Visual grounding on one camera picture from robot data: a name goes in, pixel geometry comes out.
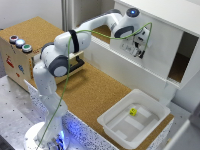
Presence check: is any green cable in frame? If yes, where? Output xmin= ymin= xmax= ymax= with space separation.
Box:
xmin=34 ymin=21 xmax=154 ymax=150

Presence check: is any black drawer handle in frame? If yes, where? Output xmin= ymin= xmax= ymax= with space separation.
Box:
xmin=67 ymin=55 xmax=86 ymax=73

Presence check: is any wooden drawer box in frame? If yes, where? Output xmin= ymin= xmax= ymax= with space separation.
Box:
xmin=0 ymin=16 xmax=85 ymax=93

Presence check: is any blue button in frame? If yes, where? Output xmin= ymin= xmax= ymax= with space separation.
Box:
xmin=14 ymin=38 xmax=26 ymax=49

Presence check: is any white sliding door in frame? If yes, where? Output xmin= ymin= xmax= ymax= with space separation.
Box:
xmin=109 ymin=13 xmax=184 ymax=82

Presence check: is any white cabinet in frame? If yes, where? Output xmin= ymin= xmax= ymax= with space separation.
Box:
xmin=71 ymin=0 xmax=200 ymax=103

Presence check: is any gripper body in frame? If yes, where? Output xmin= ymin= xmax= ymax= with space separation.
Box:
xmin=120 ymin=27 xmax=154 ymax=57

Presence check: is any green button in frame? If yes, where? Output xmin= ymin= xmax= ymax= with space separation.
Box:
xmin=21 ymin=43 xmax=33 ymax=54

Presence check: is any white plastic box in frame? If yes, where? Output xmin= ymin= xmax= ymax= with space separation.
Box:
xmin=96 ymin=88 xmax=172 ymax=150

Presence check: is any yellow block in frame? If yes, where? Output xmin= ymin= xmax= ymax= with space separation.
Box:
xmin=129 ymin=107 xmax=138 ymax=117

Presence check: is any red button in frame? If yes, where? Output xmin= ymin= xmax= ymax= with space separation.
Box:
xmin=8 ymin=34 xmax=20 ymax=44

